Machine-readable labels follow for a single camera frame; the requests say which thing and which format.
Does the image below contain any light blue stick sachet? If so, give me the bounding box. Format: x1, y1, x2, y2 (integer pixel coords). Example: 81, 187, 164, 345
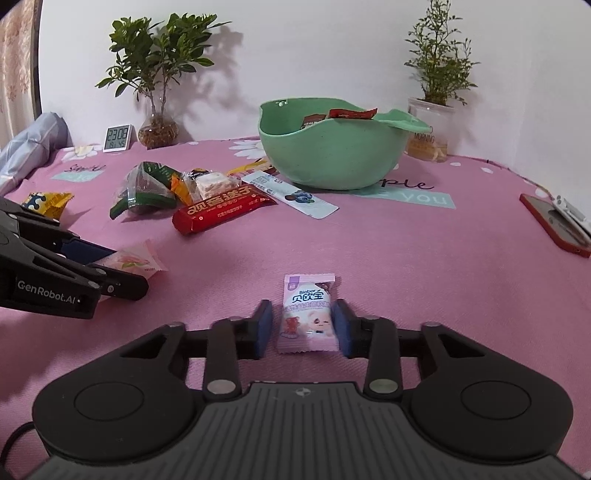
241, 171, 340, 220

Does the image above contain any blue-grey cloth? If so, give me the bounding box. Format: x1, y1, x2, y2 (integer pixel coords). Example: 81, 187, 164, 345
0, 112, 72, 197

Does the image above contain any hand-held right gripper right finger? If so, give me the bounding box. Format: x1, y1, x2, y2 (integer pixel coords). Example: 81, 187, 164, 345
331, 298, 490, 401

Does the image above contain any purple candy packet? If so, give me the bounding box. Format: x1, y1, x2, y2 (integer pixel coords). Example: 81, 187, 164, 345
276, 272, 337, 354

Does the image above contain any long red printed packet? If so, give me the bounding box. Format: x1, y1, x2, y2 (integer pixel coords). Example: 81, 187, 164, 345
327, 107, 378, 121

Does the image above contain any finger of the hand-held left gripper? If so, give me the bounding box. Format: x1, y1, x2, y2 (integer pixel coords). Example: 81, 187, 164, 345
46, 251, 149, 301
0, 196, 118, 267

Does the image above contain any floral curtain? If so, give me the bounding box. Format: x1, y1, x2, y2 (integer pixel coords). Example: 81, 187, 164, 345
0, 0, 38, 148

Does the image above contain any red phone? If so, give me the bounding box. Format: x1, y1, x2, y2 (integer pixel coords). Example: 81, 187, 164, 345
519, 193, 591, 258

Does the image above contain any yellow snack packet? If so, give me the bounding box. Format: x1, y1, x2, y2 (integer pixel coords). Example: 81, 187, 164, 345
22, 191, 75, 219

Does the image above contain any small white device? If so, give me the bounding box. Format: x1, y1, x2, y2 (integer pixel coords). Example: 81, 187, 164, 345
550, 195, 591, 245

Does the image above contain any orange snack packet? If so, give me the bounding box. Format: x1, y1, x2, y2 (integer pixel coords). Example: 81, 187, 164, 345
170, 168, 199, 206

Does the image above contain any leafy plant in glass vase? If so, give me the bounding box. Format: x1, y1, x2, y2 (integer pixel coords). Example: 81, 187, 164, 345
95, 13, 232, 150

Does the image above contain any pink floral tablecloth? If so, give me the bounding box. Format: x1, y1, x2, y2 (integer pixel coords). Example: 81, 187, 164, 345
0, 136, 591, 462

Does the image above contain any white digital clock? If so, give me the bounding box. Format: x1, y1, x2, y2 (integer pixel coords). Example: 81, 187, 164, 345
102, 124, 134, 153

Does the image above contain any red snack bar packet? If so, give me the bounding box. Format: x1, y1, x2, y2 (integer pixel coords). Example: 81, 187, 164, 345
172, 187, 273, 236

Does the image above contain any green plastic bowl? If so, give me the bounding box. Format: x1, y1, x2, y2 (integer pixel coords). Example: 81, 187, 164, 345
257, 97, 432, 191

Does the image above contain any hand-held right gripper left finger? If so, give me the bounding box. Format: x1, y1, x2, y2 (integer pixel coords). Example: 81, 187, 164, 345
120, 299, 274, 401

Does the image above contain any clear nougat packet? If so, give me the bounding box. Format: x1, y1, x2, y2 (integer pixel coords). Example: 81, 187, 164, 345
182, 168, 238, 201

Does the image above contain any pink peach candy packet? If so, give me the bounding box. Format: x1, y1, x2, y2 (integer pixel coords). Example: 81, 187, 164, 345
90, 239, 169, 280

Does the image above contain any fine-leaf plant in glass jar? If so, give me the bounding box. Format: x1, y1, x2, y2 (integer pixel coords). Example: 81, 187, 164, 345
404, 0, 481, 163

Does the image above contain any yellow stick packet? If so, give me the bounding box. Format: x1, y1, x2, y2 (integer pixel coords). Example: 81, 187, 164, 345
225, 158, 278, 178

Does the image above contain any green and clear snack packet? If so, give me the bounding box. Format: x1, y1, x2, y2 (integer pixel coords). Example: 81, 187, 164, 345
109, 161, 183, 220

